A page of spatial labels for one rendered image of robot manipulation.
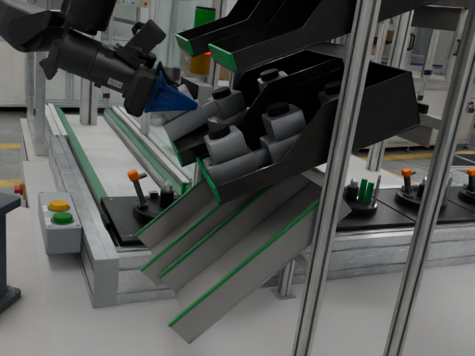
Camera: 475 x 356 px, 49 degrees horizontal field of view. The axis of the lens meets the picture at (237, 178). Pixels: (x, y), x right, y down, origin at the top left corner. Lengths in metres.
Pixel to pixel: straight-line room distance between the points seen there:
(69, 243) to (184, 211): 0.29
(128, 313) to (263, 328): 0.25
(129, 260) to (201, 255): 0.23
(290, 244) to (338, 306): 0.47
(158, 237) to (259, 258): 0.31
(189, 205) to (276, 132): 0.30
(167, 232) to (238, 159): 0.31
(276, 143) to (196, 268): 0.25
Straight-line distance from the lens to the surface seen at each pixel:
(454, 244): 1.45
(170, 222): 0.94
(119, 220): 1.12
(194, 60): 1.29
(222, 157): 0.67
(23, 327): 0.99
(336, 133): 0.64
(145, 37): 0.75
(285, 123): 0.68
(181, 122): 0.78
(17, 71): 6.46
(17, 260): 1.21
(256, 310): 1.06
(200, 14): 1.28
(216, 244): 0.80
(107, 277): 1.00
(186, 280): 0.82
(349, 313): 1.12
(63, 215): 1.14
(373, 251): 1.27
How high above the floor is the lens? 1.41
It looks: 18 degrees down
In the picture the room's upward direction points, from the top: 8 degrees clockwise
